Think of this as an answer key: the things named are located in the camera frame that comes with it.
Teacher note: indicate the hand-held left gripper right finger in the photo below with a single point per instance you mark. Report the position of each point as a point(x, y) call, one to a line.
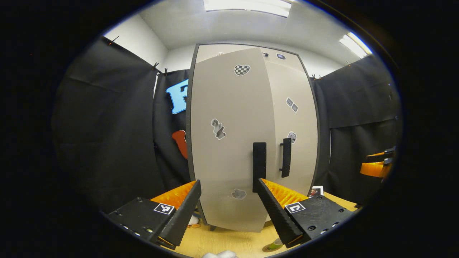
point(276, 215)

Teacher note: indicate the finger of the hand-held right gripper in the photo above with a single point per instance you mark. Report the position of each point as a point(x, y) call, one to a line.
point(376, 157)
point(373, 169)

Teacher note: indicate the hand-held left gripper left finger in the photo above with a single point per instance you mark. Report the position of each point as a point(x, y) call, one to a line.
point(181, 215)

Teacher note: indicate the green clear plastic bottle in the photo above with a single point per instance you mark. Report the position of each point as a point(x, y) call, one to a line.
point(277, 244)

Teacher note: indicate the round brown coaster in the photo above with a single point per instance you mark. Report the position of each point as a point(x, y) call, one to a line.
point(267, 248)

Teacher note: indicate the grey cabinet door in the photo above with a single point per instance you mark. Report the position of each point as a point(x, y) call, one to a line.
point(297, 89)
point(229, 161)

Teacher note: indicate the grey open-front cabinet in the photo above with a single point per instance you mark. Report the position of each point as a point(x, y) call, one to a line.
point(192, 107)

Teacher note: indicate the small white orange toy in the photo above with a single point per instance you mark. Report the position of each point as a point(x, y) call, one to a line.
point(194, 221)

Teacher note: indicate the small white photo card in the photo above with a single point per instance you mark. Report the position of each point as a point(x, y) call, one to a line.
point(316, 191)

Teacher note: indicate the black backdrop cloth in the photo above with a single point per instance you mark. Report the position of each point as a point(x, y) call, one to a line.
point(107, 143)

